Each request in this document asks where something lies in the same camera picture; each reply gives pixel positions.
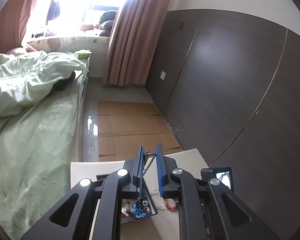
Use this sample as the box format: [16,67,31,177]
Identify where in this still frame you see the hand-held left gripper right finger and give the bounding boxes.
[155,144,282,240]

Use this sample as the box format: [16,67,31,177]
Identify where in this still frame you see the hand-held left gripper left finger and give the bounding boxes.
[20,145,144,240]

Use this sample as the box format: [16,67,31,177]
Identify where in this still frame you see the silver chain blue tassel necklace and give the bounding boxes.
[131,150,157,218]

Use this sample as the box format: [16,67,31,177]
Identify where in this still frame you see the silver ring bangle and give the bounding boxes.
[149,189,166,208]

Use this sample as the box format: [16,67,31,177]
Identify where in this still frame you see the red bead bracelet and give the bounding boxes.
[164,198,179,211]

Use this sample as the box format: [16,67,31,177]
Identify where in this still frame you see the dark blue box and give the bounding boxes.
[96,174,159,225]

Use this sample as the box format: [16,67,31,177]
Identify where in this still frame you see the flattened cardboard sheet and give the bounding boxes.
[97,100,182,162]

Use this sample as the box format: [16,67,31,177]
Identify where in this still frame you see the bed with green sheet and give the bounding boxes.
[0,77,90,238]

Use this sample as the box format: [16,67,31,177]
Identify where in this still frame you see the pink curtain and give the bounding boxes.
[0,0,45,53]
[102,0,178,88]

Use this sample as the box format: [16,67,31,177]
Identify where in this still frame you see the green tissue packet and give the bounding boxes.
[74,50,93,59]

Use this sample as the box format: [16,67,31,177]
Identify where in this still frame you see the floral windowsill cushion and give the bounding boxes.
[24,35,112,53]

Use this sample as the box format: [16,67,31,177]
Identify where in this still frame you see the light green quilt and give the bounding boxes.
[0,50,91,118]

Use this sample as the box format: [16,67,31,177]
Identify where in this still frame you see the dark pillow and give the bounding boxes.
[98,10,118,37]

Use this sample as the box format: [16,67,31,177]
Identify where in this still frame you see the pink pillow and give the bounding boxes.
[6,47,28,56]

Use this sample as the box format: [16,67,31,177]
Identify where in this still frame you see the bright window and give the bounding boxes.
[27,0,136,38]

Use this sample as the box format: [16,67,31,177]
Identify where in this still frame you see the dark hanging garment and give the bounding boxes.
[46,0,62,21]

